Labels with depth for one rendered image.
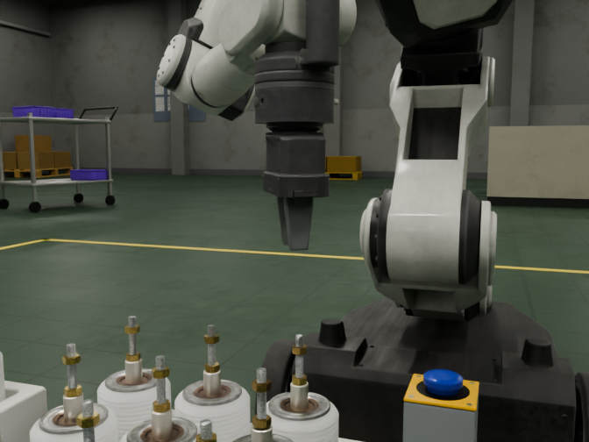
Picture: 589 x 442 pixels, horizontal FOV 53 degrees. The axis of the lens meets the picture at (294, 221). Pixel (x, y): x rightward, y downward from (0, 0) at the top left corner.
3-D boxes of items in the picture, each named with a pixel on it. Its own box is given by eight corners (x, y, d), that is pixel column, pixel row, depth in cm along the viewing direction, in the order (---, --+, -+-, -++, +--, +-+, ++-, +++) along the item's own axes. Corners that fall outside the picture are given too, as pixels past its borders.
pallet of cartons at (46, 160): (40, 174, 1278) (38, 136, 1268) (83, 174, 1243) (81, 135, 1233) (-15, 177, 1140) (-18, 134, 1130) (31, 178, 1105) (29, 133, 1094)
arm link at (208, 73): (210, 58, 69) (156, 112, 85) (283, 95, 74) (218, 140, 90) (230, -14, 72) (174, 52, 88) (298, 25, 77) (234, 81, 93)
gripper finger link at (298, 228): (283, 249, 65) (283, 194, 65) (311, 248, 66) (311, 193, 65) (287, 252, 64) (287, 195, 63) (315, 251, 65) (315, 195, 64)
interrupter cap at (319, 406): (339, 418, 69) (339, 412, 69) (277, 427, 67) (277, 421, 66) (318, 392, 76) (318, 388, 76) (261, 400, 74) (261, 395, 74)
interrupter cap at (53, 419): (67, 403, 73) (66, 398, 73) (121, 410, 71) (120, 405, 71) (24, 432, 65) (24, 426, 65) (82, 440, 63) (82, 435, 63)
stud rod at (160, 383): (167, 421, 64) (166, 355, 63) (165, 425, 63) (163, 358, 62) (159, 420, 64) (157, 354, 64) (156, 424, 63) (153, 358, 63)
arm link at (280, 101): (245, 189, 71) (244, 89, 70) (321, 188, 74) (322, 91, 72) (266, 198, 59) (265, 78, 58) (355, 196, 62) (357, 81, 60)
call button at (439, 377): (425, 384, 63) (425, 366, 63) (464, 388, 62) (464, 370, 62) (420, 399, 60) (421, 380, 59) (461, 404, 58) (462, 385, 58)
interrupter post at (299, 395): (311, 411, 70) (311, 385, 70) (293, 414, 70) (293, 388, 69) (305, 403, 73) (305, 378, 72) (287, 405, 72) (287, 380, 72)
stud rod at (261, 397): (268, 440, 60) (268, 369, 59) (259, 443, 59) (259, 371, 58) (263, 436, 61) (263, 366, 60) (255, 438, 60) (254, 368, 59)
